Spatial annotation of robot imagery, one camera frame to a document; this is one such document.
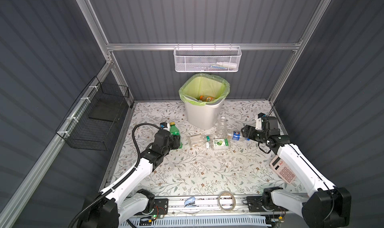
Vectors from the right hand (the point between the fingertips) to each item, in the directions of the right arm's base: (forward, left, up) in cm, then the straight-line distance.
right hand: (249, 131), depth 83 cm
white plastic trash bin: (+8, +25, +3) cm, 26 cm away
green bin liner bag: (+33, +25, +3) cm, 42 cm away
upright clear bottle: (+14, +11, -17) cm, 24 cm away
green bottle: (-1, +42, +2) cm, 42 cm away
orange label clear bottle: (+28, +23, -1) cm, 36 cm away
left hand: (-2, +41, -1) cm, 41 cm away
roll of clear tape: (-32, +11, -14) cm, 37 cm away
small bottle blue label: (+5, +4, -12) cm, 13 cm away
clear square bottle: (+4, +28, -15) cm, 33 cm away
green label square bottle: (-1, +14, -12) cm, 19 cm away
